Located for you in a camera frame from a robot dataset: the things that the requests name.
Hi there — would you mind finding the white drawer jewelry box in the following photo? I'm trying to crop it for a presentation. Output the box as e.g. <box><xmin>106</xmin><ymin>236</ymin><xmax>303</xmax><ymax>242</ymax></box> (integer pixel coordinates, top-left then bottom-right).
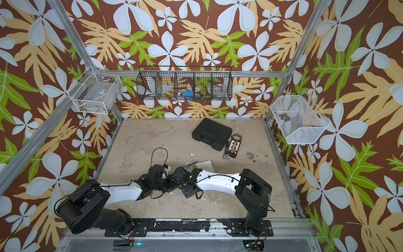
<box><xmin>196</xmin><ymin>160</ymin><xmax>214</xmax><ymax>173</ymax></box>

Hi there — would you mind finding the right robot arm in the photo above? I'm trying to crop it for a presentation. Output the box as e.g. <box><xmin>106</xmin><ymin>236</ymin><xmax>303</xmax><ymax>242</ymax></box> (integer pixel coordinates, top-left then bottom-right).
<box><xmin>171</xmin><ymin>168</ymin><xmax>272</xmax><ymax>236</ymax></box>

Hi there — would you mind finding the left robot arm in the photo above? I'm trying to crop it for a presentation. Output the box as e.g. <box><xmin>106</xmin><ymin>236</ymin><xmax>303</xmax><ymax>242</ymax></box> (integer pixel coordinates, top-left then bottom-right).
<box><xmin>54</xmin><ymin>165</ymin><xmax>178</xmax><ymax>237</ymax></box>

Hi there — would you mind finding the metal ratchet wrench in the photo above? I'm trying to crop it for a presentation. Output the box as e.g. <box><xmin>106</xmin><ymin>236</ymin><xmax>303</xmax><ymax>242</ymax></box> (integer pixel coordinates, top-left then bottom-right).
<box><xmin>222</xmin><ymin>141</ymin><xmax>229</xmax><ymax>160</ymax></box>

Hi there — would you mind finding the black plastic tool case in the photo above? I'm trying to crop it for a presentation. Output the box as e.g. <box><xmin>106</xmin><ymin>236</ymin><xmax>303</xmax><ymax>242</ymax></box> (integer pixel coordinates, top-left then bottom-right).
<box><xmin>192</xmin><ymin>118</ymin><xmax>233</xmax><ymax>151</ymax></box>

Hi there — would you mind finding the yellow multimeter with leads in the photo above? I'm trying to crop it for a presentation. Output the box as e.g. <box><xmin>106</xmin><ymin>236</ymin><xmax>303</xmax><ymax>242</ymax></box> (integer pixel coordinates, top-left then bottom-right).
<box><xmin>227</xmin><ymin>133</ymin><xmax>242</xmax><ymax>159</ymax></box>

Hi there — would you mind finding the blue object in basket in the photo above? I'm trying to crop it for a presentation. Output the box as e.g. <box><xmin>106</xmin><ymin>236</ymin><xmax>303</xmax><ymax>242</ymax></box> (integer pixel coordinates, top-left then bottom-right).
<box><xmin>182</xmin><ymin>91</ymin><xmax>194</xmax><ymax>100</ymax></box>

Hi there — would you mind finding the dark small object in basket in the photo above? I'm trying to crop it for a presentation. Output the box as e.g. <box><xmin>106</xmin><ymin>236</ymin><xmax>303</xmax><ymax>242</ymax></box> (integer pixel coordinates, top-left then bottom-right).
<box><xmin>279</xmin><ymin>113</ymin><xmax>290</xmax><ymax>122</ymax></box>

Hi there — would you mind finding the white mesh basket right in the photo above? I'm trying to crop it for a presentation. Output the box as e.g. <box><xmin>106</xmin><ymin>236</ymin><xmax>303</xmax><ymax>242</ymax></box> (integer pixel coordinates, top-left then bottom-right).
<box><xmin>270</xmin><ymin>92</ymin><xmax>330</xmax><ymax>145</ymax></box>

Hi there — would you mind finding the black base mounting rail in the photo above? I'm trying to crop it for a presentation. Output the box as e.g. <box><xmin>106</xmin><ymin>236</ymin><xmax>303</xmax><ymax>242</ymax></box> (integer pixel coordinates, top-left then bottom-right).
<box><xmin>105</xmin><ymin>218</ymin><xmax>254</xmax><ymax>238</ymax></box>

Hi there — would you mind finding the black wire basket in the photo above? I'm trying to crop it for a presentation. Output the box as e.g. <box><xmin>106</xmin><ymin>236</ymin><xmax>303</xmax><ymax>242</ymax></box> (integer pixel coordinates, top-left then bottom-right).
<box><xmin>135</xmin><ymin>66</ymin><xmax>233</xmax><ymax>101</ymax></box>

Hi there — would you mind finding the white wire basket left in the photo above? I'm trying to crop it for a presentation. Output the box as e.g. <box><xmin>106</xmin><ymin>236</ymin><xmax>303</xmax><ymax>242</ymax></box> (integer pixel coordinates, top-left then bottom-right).
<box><xmin>70</xmin><ymin>72</ymin><xmax>122</xmax><ymax>114</ymax></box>

